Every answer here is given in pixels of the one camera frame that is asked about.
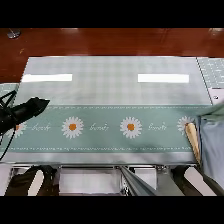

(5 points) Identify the pale green shirt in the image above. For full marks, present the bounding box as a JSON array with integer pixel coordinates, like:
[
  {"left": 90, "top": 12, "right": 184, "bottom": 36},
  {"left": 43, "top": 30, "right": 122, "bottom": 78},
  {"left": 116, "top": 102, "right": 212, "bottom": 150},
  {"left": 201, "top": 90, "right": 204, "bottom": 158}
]
[{"left": 194, "top": 103, "right": 224, "bottom": 192}]

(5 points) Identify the silver frame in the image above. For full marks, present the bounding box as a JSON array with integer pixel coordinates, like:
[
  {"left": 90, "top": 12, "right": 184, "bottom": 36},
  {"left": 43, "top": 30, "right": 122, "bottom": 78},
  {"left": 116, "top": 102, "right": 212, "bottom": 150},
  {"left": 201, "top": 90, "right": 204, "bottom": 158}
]
[{"left": 0, "top": 162, "right": 224, "bottom": 197}]

